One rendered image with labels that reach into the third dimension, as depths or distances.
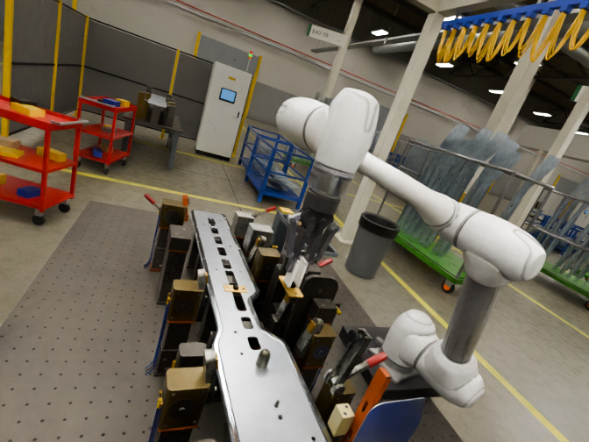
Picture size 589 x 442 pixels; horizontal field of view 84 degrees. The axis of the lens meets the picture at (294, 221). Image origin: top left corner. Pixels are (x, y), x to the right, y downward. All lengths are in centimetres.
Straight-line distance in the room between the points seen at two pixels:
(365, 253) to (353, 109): 348
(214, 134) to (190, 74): 152
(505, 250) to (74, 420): 123
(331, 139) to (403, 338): 102
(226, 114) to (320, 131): 716
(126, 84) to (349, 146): 810
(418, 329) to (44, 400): 125
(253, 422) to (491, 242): 74
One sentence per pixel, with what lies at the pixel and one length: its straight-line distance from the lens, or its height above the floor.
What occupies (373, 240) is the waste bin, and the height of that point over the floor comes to 52.
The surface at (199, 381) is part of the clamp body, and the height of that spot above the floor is 104.
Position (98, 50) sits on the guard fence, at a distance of 869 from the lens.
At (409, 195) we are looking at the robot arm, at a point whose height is 153.
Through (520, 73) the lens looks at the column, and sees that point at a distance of 893.
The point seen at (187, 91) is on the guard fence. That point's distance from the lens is 854.
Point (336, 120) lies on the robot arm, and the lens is 65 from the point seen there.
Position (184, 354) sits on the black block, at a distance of 94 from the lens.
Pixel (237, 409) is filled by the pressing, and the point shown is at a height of 100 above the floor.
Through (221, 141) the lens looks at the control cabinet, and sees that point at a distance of 789.
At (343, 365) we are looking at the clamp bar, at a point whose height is 111.
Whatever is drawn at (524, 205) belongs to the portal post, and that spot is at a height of 133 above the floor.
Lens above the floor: 164
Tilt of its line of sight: 18 degrees down
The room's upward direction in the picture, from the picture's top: 19 degrees clockwise
